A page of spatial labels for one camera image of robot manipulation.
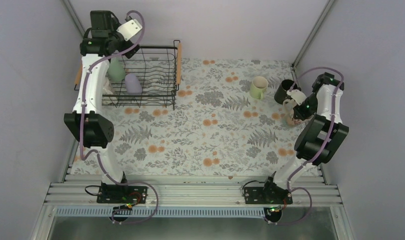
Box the beige floral mug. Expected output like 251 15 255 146
282 99 305 127

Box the black cylindrical cup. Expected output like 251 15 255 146
274 79 295 105

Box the floral patterned table mat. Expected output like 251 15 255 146
70 58 319 177

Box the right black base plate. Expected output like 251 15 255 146
243 186 293 205

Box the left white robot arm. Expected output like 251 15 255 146
63 10 145 203

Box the aluminium mounting rail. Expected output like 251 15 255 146
44 174 343 207

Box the black wire dish rack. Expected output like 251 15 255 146
73 40 184 111

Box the lilac plastic cup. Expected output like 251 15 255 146
124 73 143 95

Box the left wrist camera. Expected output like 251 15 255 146
116 19 143 41

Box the light green mug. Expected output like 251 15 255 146
249 76 269 100

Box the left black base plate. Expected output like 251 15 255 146
96 184 148 205

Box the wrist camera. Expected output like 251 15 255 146
286 89 307 106
116 19 143 41

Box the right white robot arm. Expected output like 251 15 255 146
261 67 349 204

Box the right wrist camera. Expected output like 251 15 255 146
286 89 307 106

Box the mint green tumbler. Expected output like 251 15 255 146
107 58 126 83

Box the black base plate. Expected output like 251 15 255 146
243 186 293 205
96 184 148 205

